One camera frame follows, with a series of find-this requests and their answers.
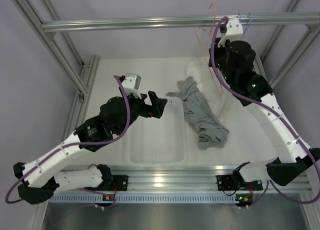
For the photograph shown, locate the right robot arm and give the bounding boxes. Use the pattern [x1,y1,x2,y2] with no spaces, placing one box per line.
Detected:
[208,37,320,189]

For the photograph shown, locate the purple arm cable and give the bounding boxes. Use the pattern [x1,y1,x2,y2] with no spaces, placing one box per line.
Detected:
[208,16,320,205]
[5,75,132,205]

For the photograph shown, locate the left aluminium frame posts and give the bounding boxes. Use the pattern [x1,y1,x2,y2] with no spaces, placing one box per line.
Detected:
[11,0,100,138]

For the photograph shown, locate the pink wire hanger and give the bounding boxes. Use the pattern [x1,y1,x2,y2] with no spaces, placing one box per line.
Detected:
[194,2,224,96]

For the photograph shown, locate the white tank top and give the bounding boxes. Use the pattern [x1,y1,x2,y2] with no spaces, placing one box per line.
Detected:
[185,60,232,123]

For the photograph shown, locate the white plastic basket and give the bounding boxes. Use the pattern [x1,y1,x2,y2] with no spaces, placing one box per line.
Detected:
[125,97,187,167]

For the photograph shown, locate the aluminium hanging rail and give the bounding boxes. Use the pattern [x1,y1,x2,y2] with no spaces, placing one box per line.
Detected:
[41,11,320,33]

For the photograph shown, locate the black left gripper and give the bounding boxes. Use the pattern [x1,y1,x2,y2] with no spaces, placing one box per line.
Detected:
[115,90,167,136]

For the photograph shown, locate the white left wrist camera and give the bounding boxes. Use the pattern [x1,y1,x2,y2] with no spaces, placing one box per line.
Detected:
[120,73,142,99]

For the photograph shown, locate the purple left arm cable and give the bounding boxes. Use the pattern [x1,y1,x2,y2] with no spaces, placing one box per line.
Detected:
[5,75,132,205]

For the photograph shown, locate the slotted cable duct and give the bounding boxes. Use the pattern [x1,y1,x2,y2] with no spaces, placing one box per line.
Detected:
[49,192,239,204]

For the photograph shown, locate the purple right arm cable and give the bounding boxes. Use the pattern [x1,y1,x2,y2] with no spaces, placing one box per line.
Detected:
[208,16,320,205]

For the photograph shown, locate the right aluminium frame posts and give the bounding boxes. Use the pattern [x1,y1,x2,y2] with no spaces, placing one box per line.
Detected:
[241,0,320,88]

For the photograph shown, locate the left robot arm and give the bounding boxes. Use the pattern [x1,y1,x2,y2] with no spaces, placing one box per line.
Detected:
[13,91,168,205]

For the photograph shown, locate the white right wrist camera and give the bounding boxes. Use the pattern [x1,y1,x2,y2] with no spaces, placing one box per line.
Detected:
[217,19,244,47]

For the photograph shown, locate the aluminium frame posts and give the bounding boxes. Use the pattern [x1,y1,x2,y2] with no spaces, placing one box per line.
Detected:
[11,0,100,138]
[241,0,320,88]

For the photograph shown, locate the grey tank top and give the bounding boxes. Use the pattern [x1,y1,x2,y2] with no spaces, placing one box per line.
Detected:
[166,76,230,150]

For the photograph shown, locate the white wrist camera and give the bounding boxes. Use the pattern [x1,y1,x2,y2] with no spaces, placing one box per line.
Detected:
[120,73,142,99]
[217,19,244,47]

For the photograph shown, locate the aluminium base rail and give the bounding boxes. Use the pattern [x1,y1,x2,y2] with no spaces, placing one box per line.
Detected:
[39,164,308,193]

